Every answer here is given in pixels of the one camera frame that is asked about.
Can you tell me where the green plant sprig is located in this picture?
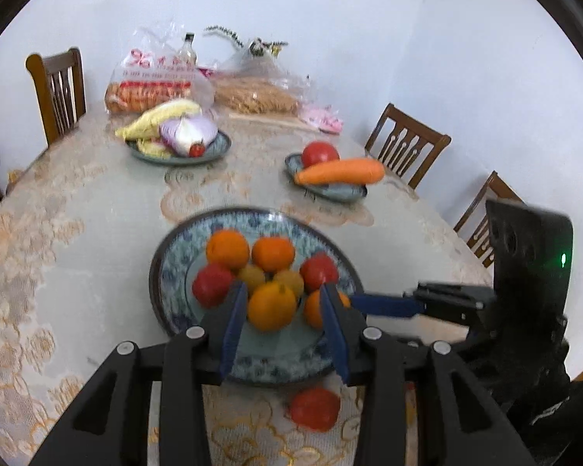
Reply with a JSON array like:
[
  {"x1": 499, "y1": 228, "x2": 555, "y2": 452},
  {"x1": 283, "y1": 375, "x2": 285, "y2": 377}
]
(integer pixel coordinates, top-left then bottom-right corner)
[{"x1": 203, "y1": 24, "x2": 290, "y2": 56}]

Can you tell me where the carrot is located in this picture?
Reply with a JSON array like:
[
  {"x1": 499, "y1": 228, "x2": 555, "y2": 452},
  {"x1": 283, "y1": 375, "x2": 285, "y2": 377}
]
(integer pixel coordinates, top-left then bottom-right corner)
[{"x1": 294, "y1": 158, "x2": 386, "y2": 186}]

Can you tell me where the blue patterned ceramic plate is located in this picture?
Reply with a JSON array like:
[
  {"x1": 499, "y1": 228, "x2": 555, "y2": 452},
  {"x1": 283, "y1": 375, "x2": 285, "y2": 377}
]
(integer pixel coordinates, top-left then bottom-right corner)
[{"x1": 149, "y1": 208, "x2": 365, "y2": 386}]

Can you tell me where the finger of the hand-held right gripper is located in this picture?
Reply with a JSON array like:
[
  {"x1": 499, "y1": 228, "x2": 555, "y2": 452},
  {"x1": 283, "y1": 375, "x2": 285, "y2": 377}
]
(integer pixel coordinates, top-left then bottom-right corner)
[{"x1": 352, "y1": 282, "x2": 496, "y2": 323}]

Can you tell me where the small green plate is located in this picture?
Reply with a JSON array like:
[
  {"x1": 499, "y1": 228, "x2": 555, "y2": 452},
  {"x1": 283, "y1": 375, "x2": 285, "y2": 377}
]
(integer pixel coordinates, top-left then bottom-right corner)
[{"x1": 285, "y1": 153, "x2": 368, "y2": 203}]

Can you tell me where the orange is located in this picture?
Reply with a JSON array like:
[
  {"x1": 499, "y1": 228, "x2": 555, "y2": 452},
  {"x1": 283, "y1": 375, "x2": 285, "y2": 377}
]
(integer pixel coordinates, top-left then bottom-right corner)
[
  {"x1": 304, "y1": 290, "x2": 351, "y2": 329},
  {"x1": 206, "y1": 230, "x2": 250, "y2": 270},
  {"x1": 247, "y1": 282, "x2": 298, "y2": 332},
  {"x1": 251, "y1": 236, "x2": 296, "y2": 273}
]

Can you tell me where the wooden chair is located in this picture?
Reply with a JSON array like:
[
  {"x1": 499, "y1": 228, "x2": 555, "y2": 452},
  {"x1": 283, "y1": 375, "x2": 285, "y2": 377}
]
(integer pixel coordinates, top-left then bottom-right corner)
[
  {"x1": 453, "y1": 171, "x2": 525, "y2": 269},
  {"x1": 364, "y1": 103, "x2": 452, "y2": 190},
  {"x1": 26, "y1": 47, "x2": 87, "y2": 146}
]

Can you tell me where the short yellow corn piece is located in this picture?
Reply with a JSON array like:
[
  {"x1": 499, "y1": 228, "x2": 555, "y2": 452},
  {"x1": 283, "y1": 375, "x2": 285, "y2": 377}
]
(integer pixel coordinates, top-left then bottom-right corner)
[{"x1": 136, "y1": 138, "x2": 173, "y2": 158}]

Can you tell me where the glass bottle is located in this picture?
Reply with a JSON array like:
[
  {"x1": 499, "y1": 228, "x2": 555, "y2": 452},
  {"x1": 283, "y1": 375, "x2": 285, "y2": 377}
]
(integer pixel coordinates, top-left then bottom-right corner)
[{"x1": 179, "y1": 32, "x2": 197, "y2": 66}]

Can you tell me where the small yellow-brown round fruit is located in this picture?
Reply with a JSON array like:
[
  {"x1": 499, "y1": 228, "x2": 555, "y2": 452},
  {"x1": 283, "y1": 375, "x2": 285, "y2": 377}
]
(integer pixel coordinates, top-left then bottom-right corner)
[
  {"x1": 272, "y1": 269, "x2": 305, "y2": 299},
  {"x1": 237, "y1": 264, "x2": 267, "y2": 297}
]

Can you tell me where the large red tomato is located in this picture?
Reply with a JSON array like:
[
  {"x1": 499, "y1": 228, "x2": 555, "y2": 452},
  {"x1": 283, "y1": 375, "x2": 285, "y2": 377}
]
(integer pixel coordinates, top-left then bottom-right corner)
[{"x1": 301, "y1": 141, "x2": 341, "y2": 168}]

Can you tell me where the yellow corn cob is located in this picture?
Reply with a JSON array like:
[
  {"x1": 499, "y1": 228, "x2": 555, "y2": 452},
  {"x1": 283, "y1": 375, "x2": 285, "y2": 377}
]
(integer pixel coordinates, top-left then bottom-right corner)
[{"x1": 115, "y1": 99, "x2": 202, "y2": 139}]

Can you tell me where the pink packet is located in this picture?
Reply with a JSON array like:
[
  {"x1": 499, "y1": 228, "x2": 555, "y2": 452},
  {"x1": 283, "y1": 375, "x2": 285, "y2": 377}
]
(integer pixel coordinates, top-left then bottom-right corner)
[{"x1": 298, "y1": 104, "x2": 345, "y2": 134}]

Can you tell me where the purple onion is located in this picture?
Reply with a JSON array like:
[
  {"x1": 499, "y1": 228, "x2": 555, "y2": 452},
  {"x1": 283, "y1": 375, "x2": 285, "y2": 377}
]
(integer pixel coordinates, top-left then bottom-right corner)
[{"x1": 159, "y1": 115, "x2": 219, "y2": 157}]

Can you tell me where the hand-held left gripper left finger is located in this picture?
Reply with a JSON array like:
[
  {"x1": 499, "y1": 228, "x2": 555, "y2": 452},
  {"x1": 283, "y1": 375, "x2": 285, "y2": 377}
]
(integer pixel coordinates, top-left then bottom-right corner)
[{"x1": 29, "y1": 282, "x2": 251, "y2": 466}]

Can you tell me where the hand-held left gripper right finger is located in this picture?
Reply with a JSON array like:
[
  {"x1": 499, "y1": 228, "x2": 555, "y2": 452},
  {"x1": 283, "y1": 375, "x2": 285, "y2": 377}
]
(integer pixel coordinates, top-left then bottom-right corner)
[{"x1": 318, "y1": 282, "x2": 538, "y2": 466}]

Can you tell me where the clear bag of noodles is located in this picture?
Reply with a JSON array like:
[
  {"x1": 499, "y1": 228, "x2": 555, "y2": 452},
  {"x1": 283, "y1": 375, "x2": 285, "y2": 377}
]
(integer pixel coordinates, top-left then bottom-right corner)
[{"x1": 209, "y1": 41, "x2": 316, "y2": 116}]

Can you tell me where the red apple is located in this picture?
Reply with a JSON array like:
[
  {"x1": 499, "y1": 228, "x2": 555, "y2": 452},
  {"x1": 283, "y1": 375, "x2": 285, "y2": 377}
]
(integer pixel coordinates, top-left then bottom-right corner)
[
  {"x1": 298, "y1": 254, "x2": 341, "y2": 294},
  {"x1": 290, "y1": 387, "x2": 342, "y2": 433},
  {"x1": 192, "y1": 263, "x2": 236, "y2": 308}
]

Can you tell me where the bag of bread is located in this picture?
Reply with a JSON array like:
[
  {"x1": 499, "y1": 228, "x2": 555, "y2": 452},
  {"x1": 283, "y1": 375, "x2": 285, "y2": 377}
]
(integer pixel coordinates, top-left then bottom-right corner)
[{"x1": 104, "y1": 26, "x2": 215, "y2": 115}]

